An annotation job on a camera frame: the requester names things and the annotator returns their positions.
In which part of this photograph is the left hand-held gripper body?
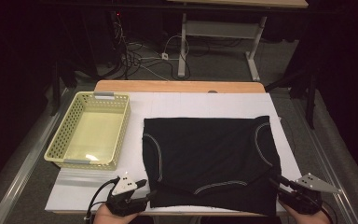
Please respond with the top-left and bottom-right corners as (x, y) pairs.
(105, 175), (152, 217)

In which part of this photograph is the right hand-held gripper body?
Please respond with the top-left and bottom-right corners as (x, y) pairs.
(279, 173), (343, 216)

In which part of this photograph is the pale yellow perforated basket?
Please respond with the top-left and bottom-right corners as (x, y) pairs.
(44, 91), (132, 172)

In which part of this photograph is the black knit vest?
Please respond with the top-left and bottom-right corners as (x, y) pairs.
(142, 115), (282, 217)

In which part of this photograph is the person's left hand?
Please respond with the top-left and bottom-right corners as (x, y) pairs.
(92, 204), (139, 224)

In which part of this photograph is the person's right hand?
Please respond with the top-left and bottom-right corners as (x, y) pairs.
(279, 201), (332, 224)

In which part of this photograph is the black metal stand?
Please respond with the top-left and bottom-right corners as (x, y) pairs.
(265, 70), (319, 131)
(49, 59), (78, 117)

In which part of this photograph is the white table cover board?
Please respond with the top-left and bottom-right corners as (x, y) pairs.
(45, 91), (302, 214)

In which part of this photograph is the dark device with red light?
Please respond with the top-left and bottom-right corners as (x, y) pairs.
(110, 10), (123, 32)

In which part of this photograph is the white-framed desk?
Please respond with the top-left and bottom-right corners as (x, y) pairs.
(167, 0), (310, 82)

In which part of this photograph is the aluminium floor rail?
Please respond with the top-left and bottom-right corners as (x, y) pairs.
(292, 99), (358, 224)
(0, 88), (73, 224)

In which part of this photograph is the left hand-held gripper cable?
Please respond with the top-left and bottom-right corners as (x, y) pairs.
(85, 176), (120, 222)

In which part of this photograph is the hand-held gripper cable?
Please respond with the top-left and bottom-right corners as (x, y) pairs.
(318, 203), (338, 224)
(85, 176), (120, 222)

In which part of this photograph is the right hand-held gripper cable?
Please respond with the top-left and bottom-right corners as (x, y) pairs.
(318, 203), (338, 224)

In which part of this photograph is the black floor cable bundle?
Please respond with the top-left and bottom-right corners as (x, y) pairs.
(113, 18), (194, 82)

